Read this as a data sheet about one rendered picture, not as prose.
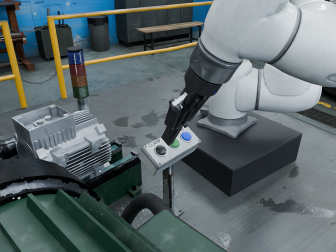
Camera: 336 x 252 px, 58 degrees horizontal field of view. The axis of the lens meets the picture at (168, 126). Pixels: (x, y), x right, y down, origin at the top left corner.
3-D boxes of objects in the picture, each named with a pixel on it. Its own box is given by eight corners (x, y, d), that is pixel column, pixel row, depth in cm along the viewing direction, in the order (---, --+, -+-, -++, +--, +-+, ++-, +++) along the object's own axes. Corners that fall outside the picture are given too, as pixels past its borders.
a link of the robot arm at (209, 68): (189, 35, 54) (177, 61, 58) (225, 69, 51) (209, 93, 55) (220, 28, 60) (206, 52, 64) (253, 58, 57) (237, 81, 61)
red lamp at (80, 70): (75, 77, 114) (73, 65, 112) (67, 73, 117) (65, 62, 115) (89, 73, 117) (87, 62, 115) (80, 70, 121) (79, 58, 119)
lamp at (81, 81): (77, 88, 116) (75, 77, 114) (68, 84, 119) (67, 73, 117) (90, 84, 120) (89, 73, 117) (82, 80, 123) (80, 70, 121)
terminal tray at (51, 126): (35, 156, 76) (29, 131, 73) (17, 140, 83) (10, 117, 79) (77, 138, 84) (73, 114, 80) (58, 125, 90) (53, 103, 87)
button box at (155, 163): (153, 176, 80) (159, 166, 76) (136, 156, 82) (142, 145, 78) (194, 151, 91) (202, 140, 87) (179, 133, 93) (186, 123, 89)
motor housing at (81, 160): (54, 210, 81) (40, 150, 72) (23, 179, 92) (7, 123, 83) (115, 176, 94) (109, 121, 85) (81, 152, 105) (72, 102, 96)
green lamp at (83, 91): (78, 99, 118) (77, 88, 116) (70, 95, 122) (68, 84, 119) (92, 95, 122) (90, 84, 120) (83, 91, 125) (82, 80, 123)
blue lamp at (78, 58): (73, 65, 112) (71, 53, 109) (65, 62, 115) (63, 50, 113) (87, 62, 115) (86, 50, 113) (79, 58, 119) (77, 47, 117)
